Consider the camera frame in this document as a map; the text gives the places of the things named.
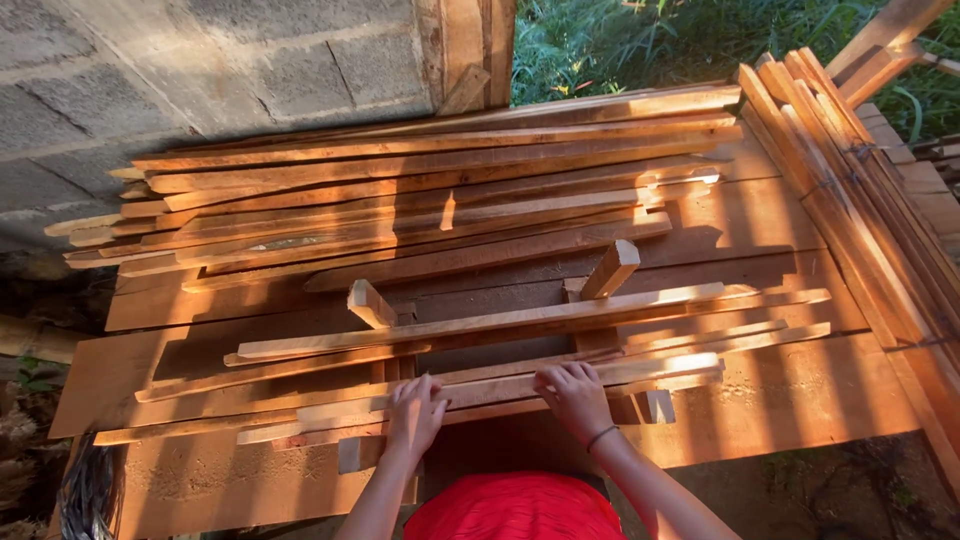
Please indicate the person's left hand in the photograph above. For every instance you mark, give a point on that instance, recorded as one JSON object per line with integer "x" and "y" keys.
{"x": 411, "y": 427}

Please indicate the person's right hand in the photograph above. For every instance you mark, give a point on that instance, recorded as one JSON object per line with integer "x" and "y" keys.
{"x": 581, "y": 405}

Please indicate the pale long wooden slat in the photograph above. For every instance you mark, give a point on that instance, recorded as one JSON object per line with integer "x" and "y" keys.
{"x": 495, "y": 390}

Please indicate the dark wrist band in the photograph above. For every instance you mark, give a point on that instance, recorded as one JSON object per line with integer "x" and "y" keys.
{"x": 601, "y": 436}

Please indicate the wooden jig block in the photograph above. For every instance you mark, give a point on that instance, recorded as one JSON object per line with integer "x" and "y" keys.
{"x": 611, "y": 268}
{"x": 370, "y": 304}
{"x": 655, "y": 406}
{"x": 352, "y": 454}

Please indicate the layer of thin wooden strips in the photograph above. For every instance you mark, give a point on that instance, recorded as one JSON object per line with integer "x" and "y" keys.
{"x": 480, "y": 326}

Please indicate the person's red shirt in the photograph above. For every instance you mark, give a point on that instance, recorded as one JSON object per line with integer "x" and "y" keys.
{"x": 514, "y": 510}

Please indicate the wooden plank workbench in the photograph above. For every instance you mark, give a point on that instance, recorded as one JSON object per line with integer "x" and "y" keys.
{"x": 757, "y": 420}

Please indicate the pile of rough wooden battens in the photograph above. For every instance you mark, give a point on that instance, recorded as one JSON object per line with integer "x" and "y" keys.
{"x": 420, "y": 165}

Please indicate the tied bundle of wooden laths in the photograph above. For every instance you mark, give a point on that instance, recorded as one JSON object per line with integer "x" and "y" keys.
{"x": 840, "y": 210}

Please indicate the short wooden brace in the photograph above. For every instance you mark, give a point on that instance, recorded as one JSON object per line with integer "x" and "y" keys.
{"x": 465, "y": 90}

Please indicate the green grass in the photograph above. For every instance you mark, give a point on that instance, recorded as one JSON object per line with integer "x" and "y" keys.
{"x": 637, "y": 45}

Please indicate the dry brown brush heap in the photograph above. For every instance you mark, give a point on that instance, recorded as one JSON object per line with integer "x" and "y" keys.
{"x": 15, "y": 457}

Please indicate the stack of grey wooden planks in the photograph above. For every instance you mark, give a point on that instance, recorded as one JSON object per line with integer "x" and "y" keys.
{"x": 919, "y": 180}

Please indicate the slanted wooden beam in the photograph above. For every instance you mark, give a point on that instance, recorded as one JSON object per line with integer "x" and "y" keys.
{"x": 881, "y": 49}

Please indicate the wooden post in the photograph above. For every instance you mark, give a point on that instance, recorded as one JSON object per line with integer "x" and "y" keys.
{"x": 469, "y": 37}

